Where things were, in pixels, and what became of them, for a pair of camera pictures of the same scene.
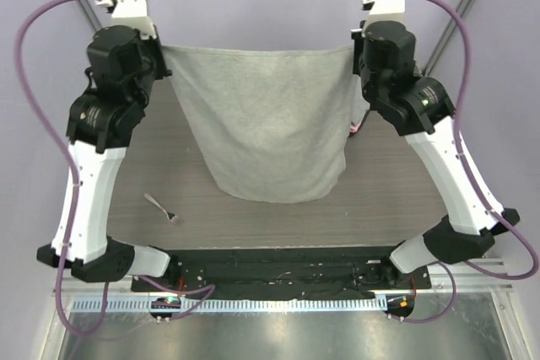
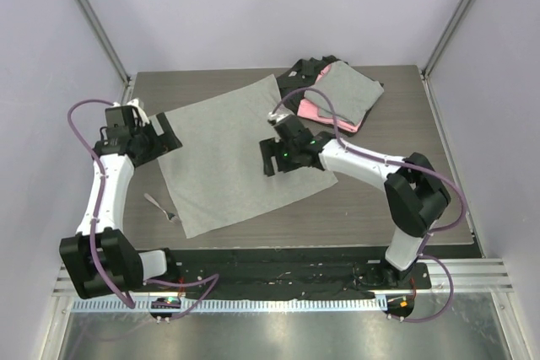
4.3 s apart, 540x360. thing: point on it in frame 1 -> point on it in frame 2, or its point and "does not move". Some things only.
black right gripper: x=359 y=38 -> x=271 y=147
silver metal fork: x=170 y=216 does not move
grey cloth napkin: x=277 y=120 -> x=218 y=175
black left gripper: x=153 y=45 -> x=166 y=142
